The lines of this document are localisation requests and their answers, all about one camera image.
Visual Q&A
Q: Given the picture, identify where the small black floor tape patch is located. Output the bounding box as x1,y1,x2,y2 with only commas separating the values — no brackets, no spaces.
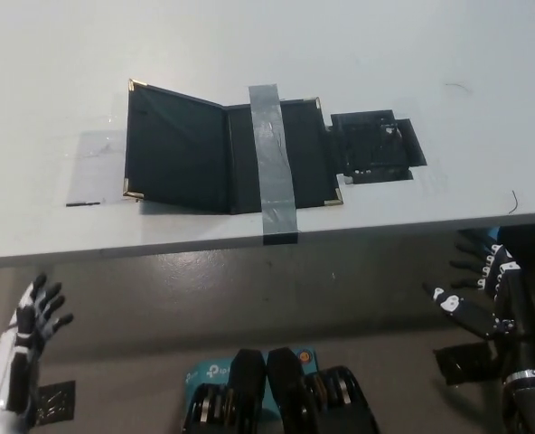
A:
33,380,77,427

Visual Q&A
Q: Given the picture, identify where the black tape patch with holes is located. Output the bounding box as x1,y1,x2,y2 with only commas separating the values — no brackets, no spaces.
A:
324,108,429,185

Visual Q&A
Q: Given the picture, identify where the teal tp-link box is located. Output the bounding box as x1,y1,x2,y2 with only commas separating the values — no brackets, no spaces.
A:
184,345,318,413

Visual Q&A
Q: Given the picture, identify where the grey duct tape strip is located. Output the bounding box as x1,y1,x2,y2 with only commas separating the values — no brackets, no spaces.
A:
248,83,301,247

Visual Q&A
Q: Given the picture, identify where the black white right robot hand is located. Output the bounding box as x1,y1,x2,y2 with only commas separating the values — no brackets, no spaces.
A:
422,229,535,374

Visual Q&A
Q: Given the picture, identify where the large black floor tape patch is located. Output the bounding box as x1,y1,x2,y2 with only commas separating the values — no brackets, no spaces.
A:
433,342,506,386

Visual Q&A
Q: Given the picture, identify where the clear plastic sheet over paper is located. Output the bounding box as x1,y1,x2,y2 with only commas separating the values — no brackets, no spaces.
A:
63,128,131,208

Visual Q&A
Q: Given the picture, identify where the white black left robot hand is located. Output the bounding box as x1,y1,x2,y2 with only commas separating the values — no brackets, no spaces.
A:
0,272,75,434

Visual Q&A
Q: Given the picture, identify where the black diary with gold corners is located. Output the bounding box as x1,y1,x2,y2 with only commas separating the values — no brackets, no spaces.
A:
122,78,344,216

